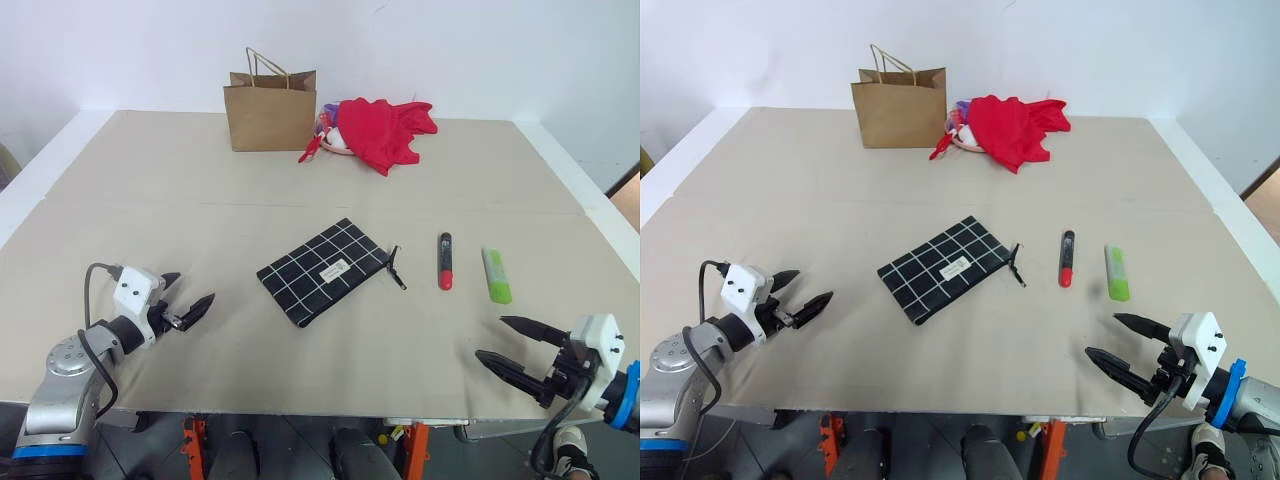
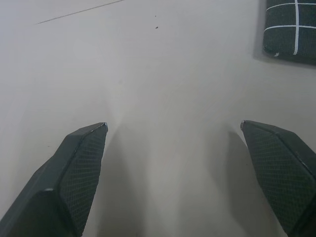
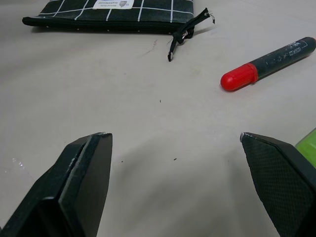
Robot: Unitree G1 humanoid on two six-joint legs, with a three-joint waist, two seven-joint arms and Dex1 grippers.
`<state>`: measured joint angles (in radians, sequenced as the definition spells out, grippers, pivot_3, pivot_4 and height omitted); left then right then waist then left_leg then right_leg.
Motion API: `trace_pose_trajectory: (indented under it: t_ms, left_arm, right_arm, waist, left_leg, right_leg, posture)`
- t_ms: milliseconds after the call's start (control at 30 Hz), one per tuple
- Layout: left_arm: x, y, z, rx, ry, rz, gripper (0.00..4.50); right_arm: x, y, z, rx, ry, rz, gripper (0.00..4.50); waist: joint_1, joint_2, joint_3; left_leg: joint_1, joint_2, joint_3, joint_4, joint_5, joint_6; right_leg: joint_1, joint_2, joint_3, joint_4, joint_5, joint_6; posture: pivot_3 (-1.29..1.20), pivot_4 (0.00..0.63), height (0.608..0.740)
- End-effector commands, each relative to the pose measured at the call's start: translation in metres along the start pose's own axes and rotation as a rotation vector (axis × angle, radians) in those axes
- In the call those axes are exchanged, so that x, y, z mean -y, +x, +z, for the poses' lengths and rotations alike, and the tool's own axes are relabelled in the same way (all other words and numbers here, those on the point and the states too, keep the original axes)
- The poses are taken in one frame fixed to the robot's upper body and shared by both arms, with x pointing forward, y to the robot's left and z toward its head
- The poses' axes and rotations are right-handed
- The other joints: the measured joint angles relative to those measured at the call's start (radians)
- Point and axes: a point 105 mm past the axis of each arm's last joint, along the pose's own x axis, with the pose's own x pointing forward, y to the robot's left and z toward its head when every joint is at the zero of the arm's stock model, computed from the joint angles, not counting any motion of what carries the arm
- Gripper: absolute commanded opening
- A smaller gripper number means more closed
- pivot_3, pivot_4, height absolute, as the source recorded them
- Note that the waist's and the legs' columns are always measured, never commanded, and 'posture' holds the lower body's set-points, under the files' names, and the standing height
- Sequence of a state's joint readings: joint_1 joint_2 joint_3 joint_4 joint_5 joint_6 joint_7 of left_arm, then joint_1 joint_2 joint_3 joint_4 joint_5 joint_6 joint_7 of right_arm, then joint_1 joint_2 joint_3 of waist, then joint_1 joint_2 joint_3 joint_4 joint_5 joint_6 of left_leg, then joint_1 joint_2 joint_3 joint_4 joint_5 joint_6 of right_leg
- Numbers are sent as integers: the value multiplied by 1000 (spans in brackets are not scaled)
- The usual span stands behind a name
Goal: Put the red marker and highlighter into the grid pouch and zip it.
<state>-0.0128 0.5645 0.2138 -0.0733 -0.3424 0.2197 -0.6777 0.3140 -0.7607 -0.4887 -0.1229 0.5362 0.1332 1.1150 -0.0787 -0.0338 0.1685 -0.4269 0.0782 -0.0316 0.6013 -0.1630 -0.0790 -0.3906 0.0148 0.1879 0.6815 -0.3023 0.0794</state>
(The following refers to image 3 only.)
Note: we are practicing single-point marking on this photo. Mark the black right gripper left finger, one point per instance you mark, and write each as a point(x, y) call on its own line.
point(64, 187)

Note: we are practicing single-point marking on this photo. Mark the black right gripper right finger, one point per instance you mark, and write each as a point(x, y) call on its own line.
point(279, 177)

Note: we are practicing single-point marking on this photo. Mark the green object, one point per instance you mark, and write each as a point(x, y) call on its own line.
point(307, 145)

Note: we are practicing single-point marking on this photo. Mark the black grid pencil pouch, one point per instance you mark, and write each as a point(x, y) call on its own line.
point(108, 17)

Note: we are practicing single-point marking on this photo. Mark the red capped black marker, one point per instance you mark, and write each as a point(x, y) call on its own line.
point(269, 63)

